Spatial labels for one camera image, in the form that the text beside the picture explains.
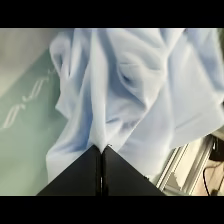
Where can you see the silver frame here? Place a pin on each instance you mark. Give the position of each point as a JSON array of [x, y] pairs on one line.
[[186, 170]]

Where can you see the light blue shirt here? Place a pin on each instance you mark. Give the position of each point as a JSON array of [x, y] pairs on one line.
[[140, 83]]

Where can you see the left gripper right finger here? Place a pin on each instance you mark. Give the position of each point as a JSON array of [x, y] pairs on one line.
[[125, 176]]

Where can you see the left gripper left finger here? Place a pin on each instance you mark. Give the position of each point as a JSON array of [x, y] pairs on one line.
[[80, 176]]

